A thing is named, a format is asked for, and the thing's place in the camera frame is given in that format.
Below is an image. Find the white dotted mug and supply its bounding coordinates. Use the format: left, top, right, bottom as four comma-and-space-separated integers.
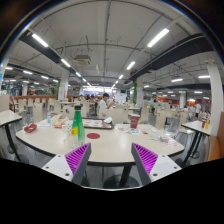
61, 120, 74, 135

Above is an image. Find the flat round red coaster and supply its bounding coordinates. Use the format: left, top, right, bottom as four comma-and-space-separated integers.
86, 132, 101, 140

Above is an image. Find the red packet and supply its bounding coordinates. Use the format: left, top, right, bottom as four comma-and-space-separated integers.
23, 123, 38, 134

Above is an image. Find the ceiling air conditioner unit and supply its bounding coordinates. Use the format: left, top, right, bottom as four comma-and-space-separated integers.
74, 54, 92, 66

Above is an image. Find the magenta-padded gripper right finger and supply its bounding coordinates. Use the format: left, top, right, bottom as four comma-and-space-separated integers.
131, 142, 183, 186

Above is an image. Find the printed paper flyer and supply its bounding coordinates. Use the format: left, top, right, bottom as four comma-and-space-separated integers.
114, 124, 141, 135

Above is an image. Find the red paper cup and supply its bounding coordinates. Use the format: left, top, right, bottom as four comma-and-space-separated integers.
129, 113, 141, 130

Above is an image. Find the orange booth seat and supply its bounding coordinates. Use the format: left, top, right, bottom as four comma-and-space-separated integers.
206, 111, 224, 163

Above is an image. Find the crumpled food wrapper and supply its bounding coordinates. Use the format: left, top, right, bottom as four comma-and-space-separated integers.
49, 113, 71, 129

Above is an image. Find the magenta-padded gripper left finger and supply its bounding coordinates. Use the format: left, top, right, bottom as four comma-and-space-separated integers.
41, 142, 92, 186

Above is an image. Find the group of beige chairs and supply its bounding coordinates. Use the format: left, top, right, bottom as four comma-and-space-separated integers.
16, 96, 214, 132

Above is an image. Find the person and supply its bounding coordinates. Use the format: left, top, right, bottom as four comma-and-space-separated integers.
98, 92, 114, 110

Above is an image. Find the green plastic drink bottle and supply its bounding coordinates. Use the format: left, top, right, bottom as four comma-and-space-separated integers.
70, 105, 86, 148

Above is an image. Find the clear plastic wrapper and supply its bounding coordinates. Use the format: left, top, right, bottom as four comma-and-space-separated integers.
148, 129, 179, 148

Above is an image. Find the dark food tray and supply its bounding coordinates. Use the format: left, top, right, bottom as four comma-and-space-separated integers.
81, 117, 115, 130

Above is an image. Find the white side table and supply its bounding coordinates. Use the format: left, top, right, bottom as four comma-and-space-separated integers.
179, 119, 214, 168
0, 109, 23, 162

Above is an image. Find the group of ceiling lights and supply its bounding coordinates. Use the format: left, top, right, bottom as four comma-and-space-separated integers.
4, 28, 212, 96

